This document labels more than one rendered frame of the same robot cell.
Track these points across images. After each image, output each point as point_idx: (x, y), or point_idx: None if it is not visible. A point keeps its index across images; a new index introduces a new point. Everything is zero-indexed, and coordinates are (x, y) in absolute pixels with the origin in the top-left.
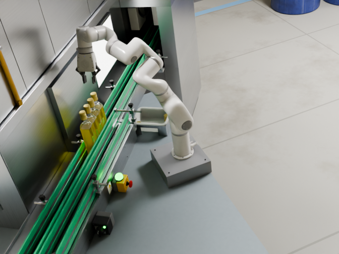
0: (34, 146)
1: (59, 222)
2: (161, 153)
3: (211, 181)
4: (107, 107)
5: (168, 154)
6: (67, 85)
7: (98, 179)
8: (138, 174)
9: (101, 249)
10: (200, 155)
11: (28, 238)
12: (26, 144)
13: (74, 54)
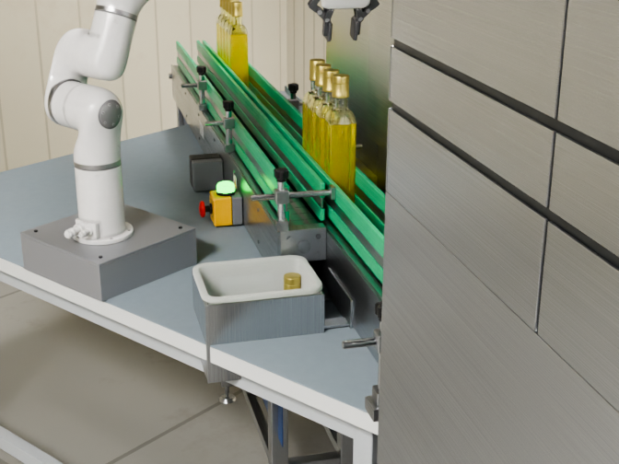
0: (348, 44)
1: (244, 102)
2: (157, 225)
3: (19, 257)
4: (378, 204)
5: (138, 226)
6: (390, 31)
7: (239, 138)
8: (207, 241)
9: None
10: (52, 235)
11: (269, 86)
12: (344, 22)
13: None
